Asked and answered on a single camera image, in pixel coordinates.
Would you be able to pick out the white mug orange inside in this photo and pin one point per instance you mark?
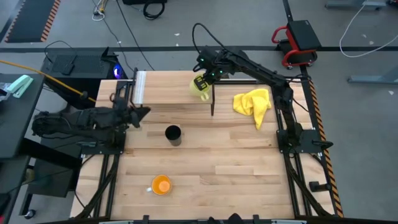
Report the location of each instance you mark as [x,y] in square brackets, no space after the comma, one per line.
[161,185]

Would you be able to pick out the red black rolling stool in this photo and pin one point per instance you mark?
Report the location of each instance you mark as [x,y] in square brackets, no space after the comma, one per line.
[301,35]

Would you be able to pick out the tall black cup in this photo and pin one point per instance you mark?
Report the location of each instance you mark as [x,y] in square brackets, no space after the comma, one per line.
[173,134]

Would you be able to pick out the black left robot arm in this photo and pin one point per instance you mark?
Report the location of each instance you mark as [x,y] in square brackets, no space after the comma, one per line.
[77,121]

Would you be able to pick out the black side desk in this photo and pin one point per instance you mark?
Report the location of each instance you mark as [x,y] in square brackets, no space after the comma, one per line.
[15,121]

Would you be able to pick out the black mat orange stripes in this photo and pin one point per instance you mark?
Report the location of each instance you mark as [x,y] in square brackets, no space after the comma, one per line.
[31,20]

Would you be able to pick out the black aluminium table frame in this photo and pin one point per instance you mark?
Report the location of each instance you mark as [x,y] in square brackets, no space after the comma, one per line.
[109,180]

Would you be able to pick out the yellow-green mug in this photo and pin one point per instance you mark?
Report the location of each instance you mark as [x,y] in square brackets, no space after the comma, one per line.
[196,91]

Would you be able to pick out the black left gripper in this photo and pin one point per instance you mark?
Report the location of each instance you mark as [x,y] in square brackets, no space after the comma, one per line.
[122,113]

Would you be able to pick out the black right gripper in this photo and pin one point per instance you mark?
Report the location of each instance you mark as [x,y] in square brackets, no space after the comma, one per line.
[214,63]

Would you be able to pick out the grey table foot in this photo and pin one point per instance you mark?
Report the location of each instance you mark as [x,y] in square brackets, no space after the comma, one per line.
[354,3]
[376,77]

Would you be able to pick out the black cabinet on casters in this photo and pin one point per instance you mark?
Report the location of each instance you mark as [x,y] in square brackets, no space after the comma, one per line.
[49,177]

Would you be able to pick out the mint green stapler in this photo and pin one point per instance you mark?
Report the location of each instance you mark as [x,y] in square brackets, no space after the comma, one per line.
[19,85]

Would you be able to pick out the yellow cloth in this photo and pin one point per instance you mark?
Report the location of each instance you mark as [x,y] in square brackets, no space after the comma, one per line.
[252,104]

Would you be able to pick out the orange black hazard tape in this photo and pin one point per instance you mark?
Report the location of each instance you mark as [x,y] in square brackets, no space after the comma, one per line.
[326,161]

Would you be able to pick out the black computer tower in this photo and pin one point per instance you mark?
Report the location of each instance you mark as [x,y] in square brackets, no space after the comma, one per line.
[81,67]

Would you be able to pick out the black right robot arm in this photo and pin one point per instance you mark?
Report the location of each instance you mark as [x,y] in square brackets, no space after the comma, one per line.
[264,74]

